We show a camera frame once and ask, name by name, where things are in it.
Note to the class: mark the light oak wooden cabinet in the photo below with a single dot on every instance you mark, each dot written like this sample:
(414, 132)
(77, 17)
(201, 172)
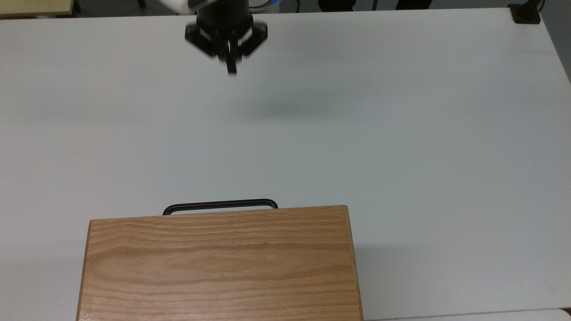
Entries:
(218, 267)

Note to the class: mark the black table corner clamp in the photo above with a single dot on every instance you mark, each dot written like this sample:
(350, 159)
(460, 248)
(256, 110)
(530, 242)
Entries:
(525, 15)

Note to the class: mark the black stand foot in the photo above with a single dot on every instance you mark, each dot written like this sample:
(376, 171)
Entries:
(412, 3)
(337, 4)

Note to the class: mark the yellow wooden table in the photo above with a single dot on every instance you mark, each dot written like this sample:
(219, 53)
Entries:
(31, 6)

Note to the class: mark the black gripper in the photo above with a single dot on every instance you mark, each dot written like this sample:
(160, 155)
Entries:
(223, 29)

